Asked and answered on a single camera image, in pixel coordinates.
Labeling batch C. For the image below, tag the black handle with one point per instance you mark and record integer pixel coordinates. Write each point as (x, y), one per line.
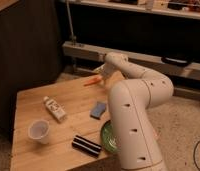
(179, 63)

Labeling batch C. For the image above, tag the blue sponge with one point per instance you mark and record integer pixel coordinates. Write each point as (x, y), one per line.
(97, 111)

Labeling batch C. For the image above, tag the white labelled bottle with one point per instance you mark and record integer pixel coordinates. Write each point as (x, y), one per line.
(54, 108)

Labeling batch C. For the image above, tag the green round bowl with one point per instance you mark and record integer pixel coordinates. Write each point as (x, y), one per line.
(108, 141)

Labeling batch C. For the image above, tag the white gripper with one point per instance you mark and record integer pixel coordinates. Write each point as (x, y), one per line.
(104, 71)

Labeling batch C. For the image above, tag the wooden table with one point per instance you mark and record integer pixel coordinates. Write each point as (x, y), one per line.
(66, 106)

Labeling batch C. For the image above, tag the metal pole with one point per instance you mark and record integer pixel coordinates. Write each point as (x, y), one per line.
(72, 35)

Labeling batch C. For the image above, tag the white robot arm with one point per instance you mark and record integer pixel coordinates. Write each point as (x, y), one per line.
(128, 100)

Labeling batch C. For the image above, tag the wooden beam rail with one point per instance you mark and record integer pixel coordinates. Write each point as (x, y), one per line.
(97, 53)

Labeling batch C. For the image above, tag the black white striped box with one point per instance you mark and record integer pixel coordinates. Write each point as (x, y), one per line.
(86, 146)

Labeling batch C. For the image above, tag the clear plastic cup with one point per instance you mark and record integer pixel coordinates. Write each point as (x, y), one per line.
(39, 131)

